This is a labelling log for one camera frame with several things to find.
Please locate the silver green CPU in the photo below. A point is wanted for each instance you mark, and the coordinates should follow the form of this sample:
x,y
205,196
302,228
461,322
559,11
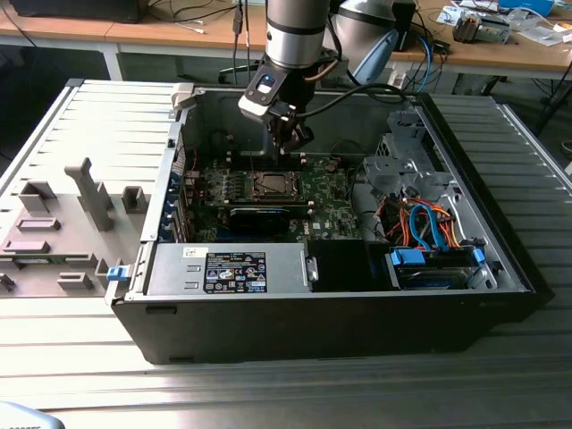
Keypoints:
x,y
275,184

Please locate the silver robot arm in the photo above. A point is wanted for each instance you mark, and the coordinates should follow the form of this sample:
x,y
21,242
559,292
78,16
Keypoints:
x,y
295,36

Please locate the CPU socket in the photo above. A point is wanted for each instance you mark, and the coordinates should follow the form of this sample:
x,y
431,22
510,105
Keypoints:
x,y
255,175

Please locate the CPU cooler heatsink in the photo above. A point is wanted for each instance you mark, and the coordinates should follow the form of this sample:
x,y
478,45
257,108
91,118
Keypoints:
x,y
465,27

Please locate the round coin cell battery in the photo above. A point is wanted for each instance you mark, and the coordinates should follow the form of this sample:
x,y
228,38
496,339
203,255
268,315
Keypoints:
x,y
330,166

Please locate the green motherboard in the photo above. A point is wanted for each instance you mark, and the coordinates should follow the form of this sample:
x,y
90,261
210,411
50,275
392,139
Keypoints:
x,y
330,205

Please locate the grey metal disk bay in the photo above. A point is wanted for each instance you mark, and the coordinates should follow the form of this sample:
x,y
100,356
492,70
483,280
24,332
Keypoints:
x,y
393,172

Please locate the black upright box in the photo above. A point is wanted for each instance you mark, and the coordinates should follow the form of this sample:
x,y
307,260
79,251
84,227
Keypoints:
x,y
404,13

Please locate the black graphics card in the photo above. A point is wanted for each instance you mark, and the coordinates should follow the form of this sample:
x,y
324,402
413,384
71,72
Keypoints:
x,y
259,221

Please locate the black plastic shroud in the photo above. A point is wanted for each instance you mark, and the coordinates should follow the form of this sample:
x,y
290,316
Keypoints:
x,y
339,266

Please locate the wooden desk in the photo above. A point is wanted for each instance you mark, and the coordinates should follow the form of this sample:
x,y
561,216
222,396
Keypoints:
x,y
53,29
491,56

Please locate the silver drive unit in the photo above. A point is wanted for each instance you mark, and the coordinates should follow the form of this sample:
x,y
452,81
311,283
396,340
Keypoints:
x,y
493,29

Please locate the grey power supply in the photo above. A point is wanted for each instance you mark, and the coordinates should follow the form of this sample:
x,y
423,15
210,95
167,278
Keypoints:
x,y
179,268

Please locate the hard disk in blue carrier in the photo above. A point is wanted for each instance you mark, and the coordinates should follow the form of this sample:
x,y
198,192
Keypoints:
x,y
424,279

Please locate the black metal PC case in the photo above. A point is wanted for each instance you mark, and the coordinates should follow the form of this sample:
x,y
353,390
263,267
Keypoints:
x,y
313,326

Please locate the black flat device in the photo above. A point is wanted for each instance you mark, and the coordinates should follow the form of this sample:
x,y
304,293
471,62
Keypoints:
x,y
76,9

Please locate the blue box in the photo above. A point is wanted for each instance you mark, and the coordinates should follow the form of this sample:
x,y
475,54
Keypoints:
x,y
527,5

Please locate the blue plastic latch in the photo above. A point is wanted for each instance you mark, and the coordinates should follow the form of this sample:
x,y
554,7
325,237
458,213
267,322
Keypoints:
x,y
117,274

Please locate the grey parts rack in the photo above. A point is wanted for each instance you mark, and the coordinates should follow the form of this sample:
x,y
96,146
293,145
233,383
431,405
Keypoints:
x,y
67,214

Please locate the green RAM stick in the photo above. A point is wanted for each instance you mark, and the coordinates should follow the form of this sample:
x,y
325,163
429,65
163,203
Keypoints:
x,y
31,260

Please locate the pale blue teach pendant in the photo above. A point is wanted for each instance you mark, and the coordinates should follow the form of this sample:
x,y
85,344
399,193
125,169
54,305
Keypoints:
x,y
22,415

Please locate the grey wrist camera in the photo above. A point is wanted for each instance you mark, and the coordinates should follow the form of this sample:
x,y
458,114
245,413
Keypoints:
x,y
259,105

